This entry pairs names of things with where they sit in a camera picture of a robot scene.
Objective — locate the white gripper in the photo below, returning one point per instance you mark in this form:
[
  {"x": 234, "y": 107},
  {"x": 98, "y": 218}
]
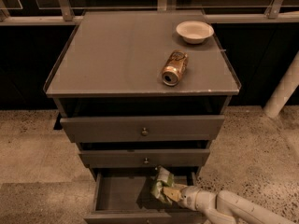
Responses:
[{"x": 191, "y": 197}]

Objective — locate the grey open bottom drawer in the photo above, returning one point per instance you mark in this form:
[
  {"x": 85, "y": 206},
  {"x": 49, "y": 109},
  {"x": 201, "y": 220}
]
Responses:
[{"x": 122, "y": 196}]

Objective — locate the grey drawer cabinet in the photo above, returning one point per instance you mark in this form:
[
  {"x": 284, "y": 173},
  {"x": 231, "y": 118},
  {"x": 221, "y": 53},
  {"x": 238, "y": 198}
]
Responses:
[{"x": 113, "y": 68}]

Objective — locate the green jalapeno chip bag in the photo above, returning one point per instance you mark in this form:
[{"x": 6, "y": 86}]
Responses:
[{"x": 163, "y": 179}]

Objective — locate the white paper bowl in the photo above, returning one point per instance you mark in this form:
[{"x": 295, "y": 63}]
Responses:
[{"x": 194, "y": 32}]

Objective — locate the gold soda can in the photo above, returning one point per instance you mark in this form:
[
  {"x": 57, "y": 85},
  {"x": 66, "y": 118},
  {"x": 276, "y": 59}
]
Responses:
[{"x": 174, "y": 68}]

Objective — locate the grey top drawer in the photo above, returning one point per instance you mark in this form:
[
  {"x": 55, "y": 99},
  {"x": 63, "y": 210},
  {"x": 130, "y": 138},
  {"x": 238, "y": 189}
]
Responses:
[{"x": 142, "y": 129}]

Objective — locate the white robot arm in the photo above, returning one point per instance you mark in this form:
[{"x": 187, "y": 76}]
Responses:
[{"x": 222, "y": 208}]

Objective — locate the metal railing frame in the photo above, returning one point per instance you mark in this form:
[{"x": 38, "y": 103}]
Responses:
[{"x": 211, "y": 11}]

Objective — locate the grey middle drawer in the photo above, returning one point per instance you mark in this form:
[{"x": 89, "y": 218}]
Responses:
[{"x": 138, "y": 158}]

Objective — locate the white diagonal post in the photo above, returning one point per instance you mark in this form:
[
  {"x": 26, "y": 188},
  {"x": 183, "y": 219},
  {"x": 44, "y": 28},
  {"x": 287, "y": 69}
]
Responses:
[{"x": 284, "y": 90}]

